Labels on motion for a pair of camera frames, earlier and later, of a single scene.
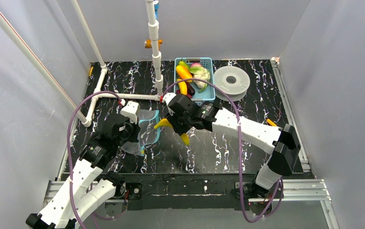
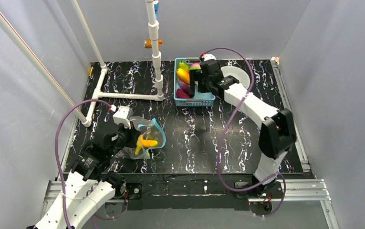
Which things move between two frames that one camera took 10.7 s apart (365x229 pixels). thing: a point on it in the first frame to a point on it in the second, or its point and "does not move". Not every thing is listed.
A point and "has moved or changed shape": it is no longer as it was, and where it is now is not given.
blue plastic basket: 208,92 does not move
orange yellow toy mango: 183,73 does not move
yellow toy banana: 165,123 to 145,143
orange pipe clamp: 148,43 does not move
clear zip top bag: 149,120 has moved or changed shape
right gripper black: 176,120 to 198,80
